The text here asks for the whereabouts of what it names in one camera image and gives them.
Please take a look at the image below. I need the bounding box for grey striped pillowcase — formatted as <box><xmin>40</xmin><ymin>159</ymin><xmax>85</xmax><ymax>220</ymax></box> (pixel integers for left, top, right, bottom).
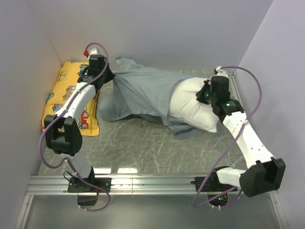
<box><xmin>99</xmin><ymin>57</ymin><xmax>198</xmax><ymax>140</ymax></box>

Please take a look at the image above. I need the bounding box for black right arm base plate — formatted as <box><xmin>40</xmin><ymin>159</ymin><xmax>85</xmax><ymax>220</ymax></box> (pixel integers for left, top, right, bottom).
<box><xmin>190</xmin><ymin>175</ymin><xmax>233</xmax><ymax>192</ymax></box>

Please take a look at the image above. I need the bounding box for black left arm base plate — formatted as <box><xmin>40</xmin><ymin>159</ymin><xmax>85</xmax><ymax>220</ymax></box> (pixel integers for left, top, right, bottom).
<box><xmin>67</xmin><ymin>177</ymin><xmax>112</xmax><ymax>193</ymax></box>

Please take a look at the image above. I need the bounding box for aluminium mounting rail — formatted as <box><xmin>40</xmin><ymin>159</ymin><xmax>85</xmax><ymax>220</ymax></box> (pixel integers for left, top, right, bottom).
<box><xmin>25</xmin><ymin>175</ymin><xmax>278</xmax><ymax>197</ymax></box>

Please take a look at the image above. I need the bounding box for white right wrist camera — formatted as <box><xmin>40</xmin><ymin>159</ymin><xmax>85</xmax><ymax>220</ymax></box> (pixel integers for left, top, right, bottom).
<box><xmin>214</xmin><ymin>66</ymin><xmax>228</xmax><ymax>78</ymax></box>

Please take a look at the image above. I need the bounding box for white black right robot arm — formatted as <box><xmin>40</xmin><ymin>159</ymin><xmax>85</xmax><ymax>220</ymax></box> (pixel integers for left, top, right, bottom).
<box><xmin>196</xmin><ymin>75</ymin><xmax>286</xmax><ymax>197</ymax></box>

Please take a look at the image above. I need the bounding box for aluminium side rail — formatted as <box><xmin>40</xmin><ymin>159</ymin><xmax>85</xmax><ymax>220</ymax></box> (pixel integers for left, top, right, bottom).
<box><xmin>228</xmin><ymin>71</ymin><xmax>243</xmax><ymax>106</ymax></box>

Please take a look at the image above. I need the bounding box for white pillow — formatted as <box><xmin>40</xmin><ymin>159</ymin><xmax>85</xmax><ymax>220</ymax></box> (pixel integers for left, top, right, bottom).
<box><xmin>168</xmin><ymin>77</ymin><xmax>219</xmax><ymax>133</ymax></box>

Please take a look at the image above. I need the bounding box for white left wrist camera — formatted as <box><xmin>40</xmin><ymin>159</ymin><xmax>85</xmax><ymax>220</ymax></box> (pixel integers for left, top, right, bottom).
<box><xmin>84</xmin><ymin>48</ymin><xmax>99</xmax><ymax>59</ymax></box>

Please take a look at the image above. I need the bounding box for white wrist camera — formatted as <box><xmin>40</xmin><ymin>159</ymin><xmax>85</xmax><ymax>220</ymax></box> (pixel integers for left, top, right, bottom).
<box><xmin>214</xmin><ymin>66</ymin><xmax>228</xmax><ymax>78</ymax></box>
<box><xmin>84</xmin><ymin>48</ymin><xmax>99</xmax><ymax>59</ymax></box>

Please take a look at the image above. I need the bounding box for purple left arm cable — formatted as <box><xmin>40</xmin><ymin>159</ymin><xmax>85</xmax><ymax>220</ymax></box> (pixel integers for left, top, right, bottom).
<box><xmin>39</xmin><ymin>42</ymin><xmax>110</xmax><ymax>169</ymax></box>

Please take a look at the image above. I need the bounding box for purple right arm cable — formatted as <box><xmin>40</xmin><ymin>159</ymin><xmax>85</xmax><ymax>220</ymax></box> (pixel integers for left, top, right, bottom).
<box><xmin>193</xmin><ymin>65</ymin><xmax>263</xmax><ymax>208</ymax></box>

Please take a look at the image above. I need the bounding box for black box under rail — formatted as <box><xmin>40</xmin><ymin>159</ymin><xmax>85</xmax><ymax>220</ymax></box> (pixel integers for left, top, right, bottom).
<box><xmin>77</xmin><ymin>195</ymin><xmax>98</xmax><ymax>207</ymax></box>

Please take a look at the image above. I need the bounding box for yellow cartoon car pillow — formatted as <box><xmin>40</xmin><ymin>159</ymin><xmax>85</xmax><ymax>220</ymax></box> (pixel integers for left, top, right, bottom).
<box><xmin>41</xmin><ymin>61</ymin><xmax>101</xmax><ymax>137</ymax></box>

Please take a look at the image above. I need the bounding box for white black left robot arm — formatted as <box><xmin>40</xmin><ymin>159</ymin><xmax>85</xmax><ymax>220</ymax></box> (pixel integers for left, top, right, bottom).
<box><xmin>43</xmin><ymin>54</ymin><xmax>114</xmax><ymax>192</ymax></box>

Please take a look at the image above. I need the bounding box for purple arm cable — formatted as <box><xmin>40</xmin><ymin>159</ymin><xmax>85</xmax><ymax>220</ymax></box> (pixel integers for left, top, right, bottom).
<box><xmin>39</xmin><ymin>42</ymin><xmax>110</xmax><ymax>169</ymax></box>
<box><xmin>193</xmin><ymin>65</ymin><xmax>263</xmax><ymax>208</ymax></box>

